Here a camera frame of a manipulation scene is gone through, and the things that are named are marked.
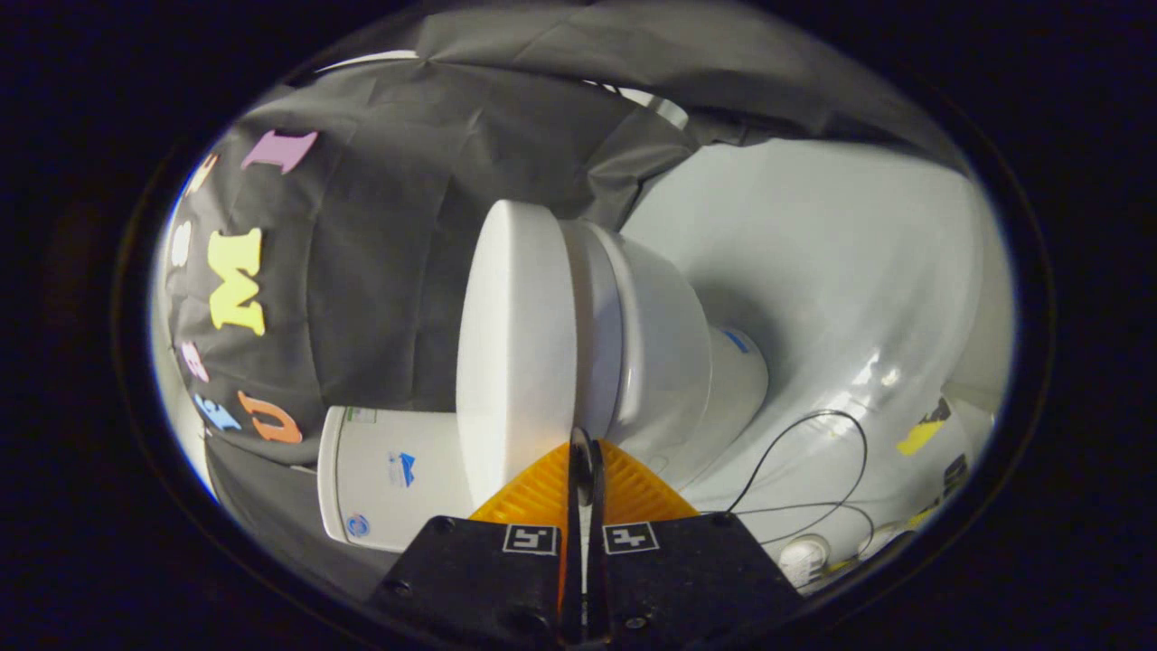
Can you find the yellow tape piece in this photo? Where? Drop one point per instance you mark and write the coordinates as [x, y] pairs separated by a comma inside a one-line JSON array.
[[917, 438]]

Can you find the black backdrop cloth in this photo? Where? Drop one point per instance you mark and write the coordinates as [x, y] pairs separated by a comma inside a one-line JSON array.
[[380, 226]]

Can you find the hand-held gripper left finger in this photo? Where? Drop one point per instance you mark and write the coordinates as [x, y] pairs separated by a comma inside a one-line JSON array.
[[479, 570]]

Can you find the white toilet lid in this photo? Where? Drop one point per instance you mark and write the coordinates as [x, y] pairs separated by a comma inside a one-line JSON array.
[[515, 344]]

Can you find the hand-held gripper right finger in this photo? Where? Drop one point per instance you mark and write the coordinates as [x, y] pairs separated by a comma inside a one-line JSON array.
[[687, 570]]

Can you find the white toilet with tank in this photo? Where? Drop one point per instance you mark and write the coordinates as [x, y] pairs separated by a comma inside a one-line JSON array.
[[669, 362]]

